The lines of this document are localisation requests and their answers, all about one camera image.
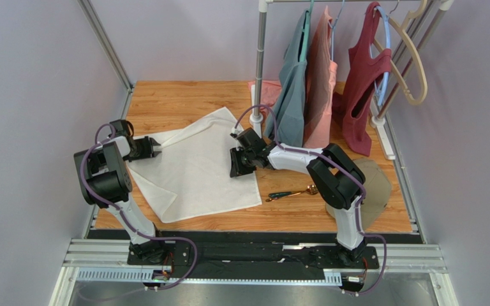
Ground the white cloth napkin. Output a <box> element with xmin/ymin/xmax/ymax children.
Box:
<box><xmin>128</xmin><ymin>107</ymin><xmax>262</xmax><ymax>223</ymax></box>

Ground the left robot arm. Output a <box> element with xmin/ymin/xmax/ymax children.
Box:
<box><xmin>73</xmin><ymin>119</ymin><xmax>170</xmax><ymax>265</ymax></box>

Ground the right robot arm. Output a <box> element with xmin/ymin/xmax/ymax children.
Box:
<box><xmin>230</xmin><ymin>128</ymin><xmax>366</xmax><ymax>266</ymax></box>

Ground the grey-blue hanging shirt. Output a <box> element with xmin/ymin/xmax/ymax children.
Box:
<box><xmin>264</xmin><ymin>12</ymin><xmax>307</xmax><ymax>147</ymax></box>

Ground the salmon pink hanging shirt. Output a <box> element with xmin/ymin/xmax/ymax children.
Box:
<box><xmin>303</xmin><ymin>7</ymin><xmax>338</xmax><ymax>149</ymax></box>

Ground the teal hanger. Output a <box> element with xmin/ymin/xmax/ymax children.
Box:
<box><xmin>299</xmin><ymin>0</ymin><xmax>315</xmax><ymax>62</ymax></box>

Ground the tan baseball cap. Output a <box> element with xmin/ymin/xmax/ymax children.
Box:
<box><xmin>325</xmin><ymin>157</ymin><xmax>393</xmax><ymax>230</ymax></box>

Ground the dark red tank top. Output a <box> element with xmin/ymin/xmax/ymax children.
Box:
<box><xmin>332</xmin><ymin>2</ymin><xmax>392</xmax><ymax>157</ymax></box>

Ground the beige wooden hanger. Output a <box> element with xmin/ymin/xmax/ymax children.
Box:
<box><xmin>382</xmin><ymin>1</ymin><xmax>428</xmax><ymax>109</ymax></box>

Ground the light blue hanger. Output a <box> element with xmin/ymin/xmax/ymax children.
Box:
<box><xmin>367</xmin><ymin>4</ymin><xmax>392</xmax><ymax>107</ymax></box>

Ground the metal clothes rack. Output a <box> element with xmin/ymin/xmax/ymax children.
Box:
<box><xmin>249</xmin><ymin>0</ymin><xmax>456</xmax><ymax>161</ymax></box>

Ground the gold utensil dark handle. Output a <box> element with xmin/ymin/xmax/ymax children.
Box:
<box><xmin>265</xmin><ymin>191</ymin><xmax>308</xmax><ymax>202</ymax></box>

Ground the gold fork green handle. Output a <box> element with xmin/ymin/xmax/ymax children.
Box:
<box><xmin>266</xmin><ymin>185</ymin><xmax>318</xmax><ymax>202</ymax></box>

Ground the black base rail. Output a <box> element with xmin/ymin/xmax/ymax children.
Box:
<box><xmin>86</xmin><ymin>229</ymin><xmax>423</xmax><ymax>284</ymax></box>

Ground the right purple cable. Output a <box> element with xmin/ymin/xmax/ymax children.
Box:
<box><xmin>233</xmin><ymin>103</ymin><xmax>388</xmax><ymax>296</ymax></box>

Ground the aluminium frame post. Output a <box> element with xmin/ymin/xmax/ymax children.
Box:
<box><xmin>78</xmin><ymin>0</ymin><xmax>134</xmax><ymax>93</ymax></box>

